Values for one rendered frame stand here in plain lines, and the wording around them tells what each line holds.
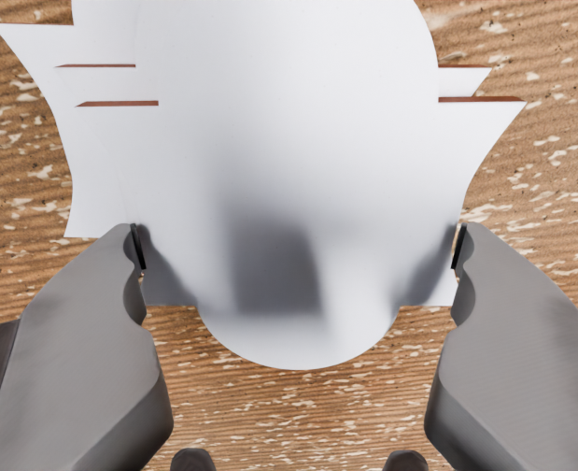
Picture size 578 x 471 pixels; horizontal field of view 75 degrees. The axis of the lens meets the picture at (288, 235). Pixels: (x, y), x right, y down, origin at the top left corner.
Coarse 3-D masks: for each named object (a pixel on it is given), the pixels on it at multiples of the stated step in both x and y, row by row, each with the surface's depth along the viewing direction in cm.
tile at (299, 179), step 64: (192, 0) 9; (256, 0) 9; (320, 0) 9; (384, 0) 9; (192, 64) 10; (256, 64) 10; (320, 64) 10; (384, 64) 10; (128, 128) 11; (192, 128) 11; (256, 128) 11; (320, 128) 11; (384, 128) 11; (448, 128) 11; (192, 192) 12; (256, 192) 12; (320, 192) 12; (384, 192) 12; (448, 192) 12; (192, 256) 13; (256, 256) 13; (320, 256) 13; (384, 256) 13; (448, 256) 13; (256, 320) 15; (320, 320) 15; (384, 320) 15
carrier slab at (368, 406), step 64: (0, 0) 11; (64, 0) 11; (448, 0) 11; (512, 0) 11; (576, 0) 11; (0, 64) 12; (512, 64) 12; (576, 64) 12; (0, 128) 14; (512, 128) 13; (576, 128) 13; (0, 192) 15; (64, 192) 15; (512, 192) 14; (576, 192) 14; (0, 256) 16; (64, 256) 16; (576, 256) 16; (0, 320) 18; (192, 320) 18; (448, 320) 18; (192, 384) 21; (256, 384) 21; (320, 384) 21; (384, 384) 21; (256, 448) 24; (320, 448) 24; (384, 448) 24
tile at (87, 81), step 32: (160, 0) 10; (160, 32) 10; (64, 64) 11; (96, 64) 11; (128, 64) 11; (448, 64) 11; (480, 64) 11; (96, 96) 11; (128, 96) 11; (448, 96) 11; (128, 192) 13
